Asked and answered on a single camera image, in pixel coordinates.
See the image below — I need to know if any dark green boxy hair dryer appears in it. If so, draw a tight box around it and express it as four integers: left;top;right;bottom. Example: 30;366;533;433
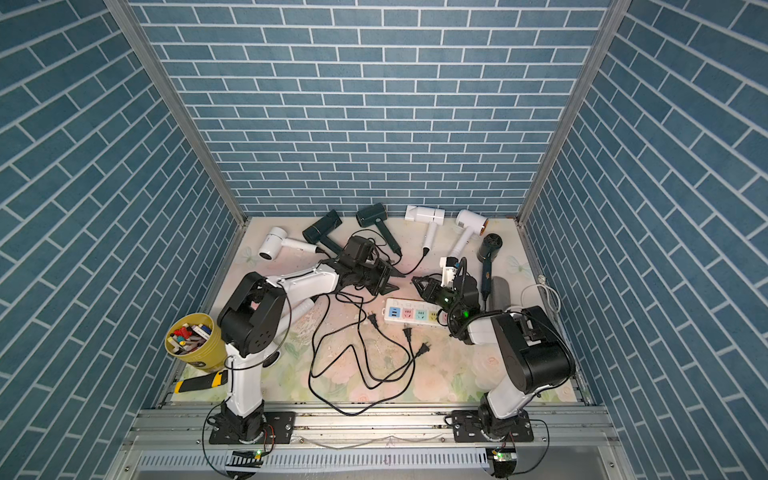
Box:
355;203;402;256

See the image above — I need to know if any yellow cup with small items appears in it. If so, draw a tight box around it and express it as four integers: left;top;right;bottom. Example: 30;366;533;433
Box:
164;313;227;373

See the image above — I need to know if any black yellow utility knife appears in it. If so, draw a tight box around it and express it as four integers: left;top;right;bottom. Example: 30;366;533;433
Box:
174;370;229;394

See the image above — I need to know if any grey oval pad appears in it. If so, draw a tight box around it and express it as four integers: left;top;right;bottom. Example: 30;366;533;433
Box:
488;276;513;311

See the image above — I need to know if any white multicolour power strip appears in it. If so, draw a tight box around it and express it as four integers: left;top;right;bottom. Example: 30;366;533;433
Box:
382;298;446;327

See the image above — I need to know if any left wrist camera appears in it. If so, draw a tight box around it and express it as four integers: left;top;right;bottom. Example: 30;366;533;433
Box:
340;235;380;268

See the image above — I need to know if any dark teal round hair dryer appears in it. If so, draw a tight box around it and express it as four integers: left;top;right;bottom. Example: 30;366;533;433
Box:
476;233;503;301

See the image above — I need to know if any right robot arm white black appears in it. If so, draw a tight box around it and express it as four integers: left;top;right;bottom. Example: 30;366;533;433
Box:
445;295;575;443

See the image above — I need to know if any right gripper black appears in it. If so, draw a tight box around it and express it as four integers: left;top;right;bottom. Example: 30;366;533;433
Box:
415;277;464;322

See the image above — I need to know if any white power strip cord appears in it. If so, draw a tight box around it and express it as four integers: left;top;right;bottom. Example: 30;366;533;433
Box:
509;275;565;316

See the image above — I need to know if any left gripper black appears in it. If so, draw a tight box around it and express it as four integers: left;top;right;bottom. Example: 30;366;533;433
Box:
353;258;406;296

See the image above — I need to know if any black cable of boxy white dryer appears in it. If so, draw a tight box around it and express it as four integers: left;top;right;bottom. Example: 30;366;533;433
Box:
389;248;430;278

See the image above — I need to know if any white boxy hair dryer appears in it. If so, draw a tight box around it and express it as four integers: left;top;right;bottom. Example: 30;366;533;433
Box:
405;205;445;256

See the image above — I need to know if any white round hair dryer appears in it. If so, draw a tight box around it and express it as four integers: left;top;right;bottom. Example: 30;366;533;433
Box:
258;227;322;261

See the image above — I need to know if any dark green slim hair dryer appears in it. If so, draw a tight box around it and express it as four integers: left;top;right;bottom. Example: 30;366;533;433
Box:
302;210;343;255

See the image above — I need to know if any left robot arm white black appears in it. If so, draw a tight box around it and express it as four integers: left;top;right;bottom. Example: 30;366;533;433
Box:
210;259;406;443

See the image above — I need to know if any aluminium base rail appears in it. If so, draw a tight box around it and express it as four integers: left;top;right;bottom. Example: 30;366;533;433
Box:
108;403;632;479

